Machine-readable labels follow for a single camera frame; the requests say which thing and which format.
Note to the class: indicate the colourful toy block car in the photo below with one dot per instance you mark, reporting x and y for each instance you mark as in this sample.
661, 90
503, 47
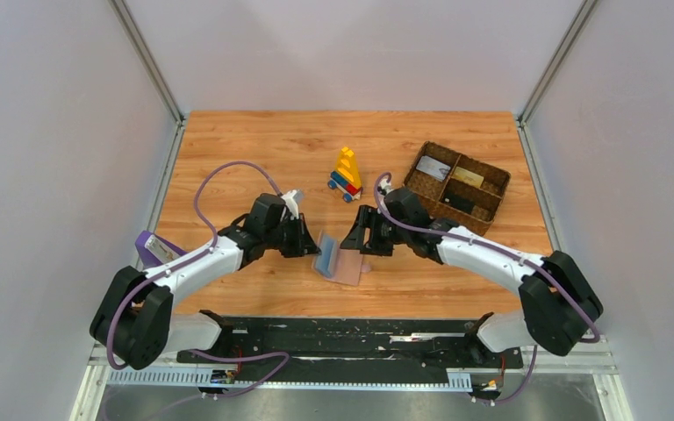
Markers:
345, 176

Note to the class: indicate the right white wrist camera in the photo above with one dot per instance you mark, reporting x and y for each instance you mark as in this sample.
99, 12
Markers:
384, 187

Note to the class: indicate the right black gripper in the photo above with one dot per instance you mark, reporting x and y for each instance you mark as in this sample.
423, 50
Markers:
375, 233

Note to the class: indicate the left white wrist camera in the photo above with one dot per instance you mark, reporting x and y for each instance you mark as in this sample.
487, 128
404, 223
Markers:
292, 200

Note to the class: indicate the purple box with card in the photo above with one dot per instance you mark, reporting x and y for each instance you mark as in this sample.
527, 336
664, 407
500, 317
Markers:
154, 250

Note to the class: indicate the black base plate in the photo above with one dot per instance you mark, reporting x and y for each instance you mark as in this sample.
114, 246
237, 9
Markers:
352, 350

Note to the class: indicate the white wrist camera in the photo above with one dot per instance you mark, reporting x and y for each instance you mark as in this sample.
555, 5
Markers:
384, 187
292, 200

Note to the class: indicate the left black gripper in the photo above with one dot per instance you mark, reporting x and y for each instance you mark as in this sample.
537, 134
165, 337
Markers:
293, 235

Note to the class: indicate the white card in basket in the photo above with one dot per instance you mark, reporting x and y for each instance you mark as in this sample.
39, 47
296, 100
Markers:
432, 167

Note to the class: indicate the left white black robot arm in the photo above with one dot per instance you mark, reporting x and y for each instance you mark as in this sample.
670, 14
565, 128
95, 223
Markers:
136, 319

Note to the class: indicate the black card in basket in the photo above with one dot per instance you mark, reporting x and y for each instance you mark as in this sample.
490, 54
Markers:
458, 203

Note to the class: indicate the woven brown divided basket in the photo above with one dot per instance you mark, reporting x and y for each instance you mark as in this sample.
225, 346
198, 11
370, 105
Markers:
430, 191

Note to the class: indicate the gold card in basket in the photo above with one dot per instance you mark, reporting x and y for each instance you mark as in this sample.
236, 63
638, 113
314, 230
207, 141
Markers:
466, 176

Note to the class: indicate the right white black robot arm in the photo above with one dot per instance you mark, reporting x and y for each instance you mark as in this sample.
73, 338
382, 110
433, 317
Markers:
558, 306

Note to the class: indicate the pink card holder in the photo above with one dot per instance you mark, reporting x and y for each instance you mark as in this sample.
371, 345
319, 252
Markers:
338, 265

